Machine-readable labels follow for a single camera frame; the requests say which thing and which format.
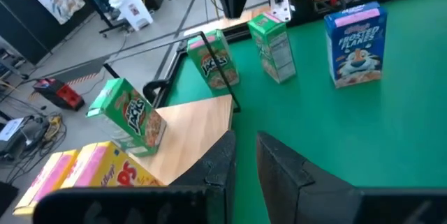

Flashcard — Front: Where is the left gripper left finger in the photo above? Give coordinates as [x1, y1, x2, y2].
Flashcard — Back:
[32, 130, 237, 224]

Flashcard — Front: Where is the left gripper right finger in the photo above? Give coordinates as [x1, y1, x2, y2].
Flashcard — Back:
[256, 130, 447, 224]

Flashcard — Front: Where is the green Apple Jacks cereal box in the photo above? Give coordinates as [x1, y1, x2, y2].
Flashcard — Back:
[247, 11, 298, 84]
[186, 29, 241, 91]
[86, 77, 168, 158]

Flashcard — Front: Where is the yellow Corn Pops cereal box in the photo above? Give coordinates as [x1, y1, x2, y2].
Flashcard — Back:
[59, 140, 165, 188]
[13, 149, 82, 217]

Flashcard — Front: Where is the blue Frosted Flakes cereal box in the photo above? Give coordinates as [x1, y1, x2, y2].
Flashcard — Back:
[323, 1, 388, 89]

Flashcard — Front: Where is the wooden shelf board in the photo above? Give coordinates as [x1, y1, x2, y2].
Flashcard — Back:
[131, 94, 234, 186]

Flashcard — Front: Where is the grey tripod stand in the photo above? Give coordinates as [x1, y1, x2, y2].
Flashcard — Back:
[149, 0, 224, 43]

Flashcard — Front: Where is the green table mat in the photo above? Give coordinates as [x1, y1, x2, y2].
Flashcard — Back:
[163, 0, 447, 224]

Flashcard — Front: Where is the white pedal bin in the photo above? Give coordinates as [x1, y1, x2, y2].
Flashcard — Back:
[108, 0, 154, 31]

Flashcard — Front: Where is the dark striped floor strip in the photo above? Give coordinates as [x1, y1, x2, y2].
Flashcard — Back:
[27, 56, 116, 96]

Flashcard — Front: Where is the red and black case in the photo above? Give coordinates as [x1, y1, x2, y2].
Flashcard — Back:
[33, 77, 86, 112]

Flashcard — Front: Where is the black metal shelf end frame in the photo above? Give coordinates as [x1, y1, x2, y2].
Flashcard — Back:
[102, 31, 242, 113]

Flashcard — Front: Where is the black curved frame hook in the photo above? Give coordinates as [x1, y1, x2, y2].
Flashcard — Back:
[142, 78, 173, 109]

